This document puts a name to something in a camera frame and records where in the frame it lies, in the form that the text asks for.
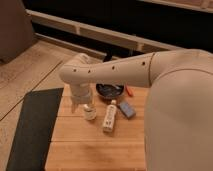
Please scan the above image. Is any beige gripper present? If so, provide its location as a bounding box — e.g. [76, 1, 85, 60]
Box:
[70, 84, 92, 112]

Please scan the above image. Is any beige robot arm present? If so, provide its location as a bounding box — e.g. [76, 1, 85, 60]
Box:
[60, 49, 213, 171]

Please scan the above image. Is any dark round bowl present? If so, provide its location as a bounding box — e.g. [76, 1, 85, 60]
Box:
[96, 84, 124, 100]

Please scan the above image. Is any white plastic bottle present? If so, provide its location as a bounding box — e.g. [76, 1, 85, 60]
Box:
[102, 100, 117, 132]

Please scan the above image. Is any orange red marker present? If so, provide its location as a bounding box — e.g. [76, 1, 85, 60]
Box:
[125, 86, 134, 97]

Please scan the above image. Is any dark floor mat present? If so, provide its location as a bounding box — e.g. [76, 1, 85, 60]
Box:
[6, 88, 63, 171]

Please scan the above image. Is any brown cabinet corner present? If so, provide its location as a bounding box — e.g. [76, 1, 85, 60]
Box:
[0, 0, 36, 63]

